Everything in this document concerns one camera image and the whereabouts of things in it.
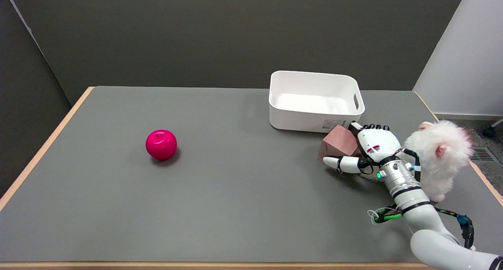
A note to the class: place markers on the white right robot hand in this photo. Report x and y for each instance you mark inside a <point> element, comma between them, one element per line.
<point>371,148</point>

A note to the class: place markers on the wooden cube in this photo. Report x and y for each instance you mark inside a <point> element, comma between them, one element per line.
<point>340,144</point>

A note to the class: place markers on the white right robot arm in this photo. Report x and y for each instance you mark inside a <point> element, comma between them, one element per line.
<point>420,219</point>

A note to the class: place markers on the white fluffy plush toy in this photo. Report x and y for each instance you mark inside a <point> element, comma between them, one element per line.
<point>446,156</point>

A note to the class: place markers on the white plastic bin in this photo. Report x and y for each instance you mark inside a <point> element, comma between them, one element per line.
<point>310,103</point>

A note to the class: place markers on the floor vent grille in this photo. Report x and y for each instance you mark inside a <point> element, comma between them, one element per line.
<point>483,155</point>

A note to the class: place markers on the black chair caster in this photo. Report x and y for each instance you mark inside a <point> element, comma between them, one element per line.
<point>491,130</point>

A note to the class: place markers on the red apple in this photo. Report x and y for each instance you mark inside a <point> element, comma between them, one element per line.
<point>161,144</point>

